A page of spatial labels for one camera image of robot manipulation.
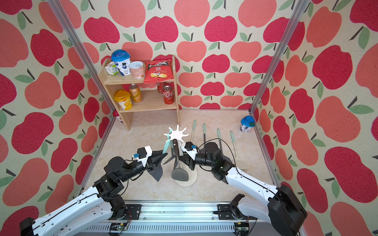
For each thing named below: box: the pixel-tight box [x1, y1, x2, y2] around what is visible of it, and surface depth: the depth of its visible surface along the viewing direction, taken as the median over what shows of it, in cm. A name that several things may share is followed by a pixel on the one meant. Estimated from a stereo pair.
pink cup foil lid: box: [129, 60, 145, 80], surface depth 78 cm
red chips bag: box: [143, 60, 174, 84], surface depth 78 cm
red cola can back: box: [156, 81, 164, 94], surface depth 98 cm
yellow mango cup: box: [114, 89, 133, 111], surface depth 89 cm
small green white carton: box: [104, 61, 120, 76], surface depth 80 cm
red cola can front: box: [162, 85, 175, 105], surface depth 91 cm
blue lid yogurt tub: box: [111, 49, 132, 76], surface depth 76 cm
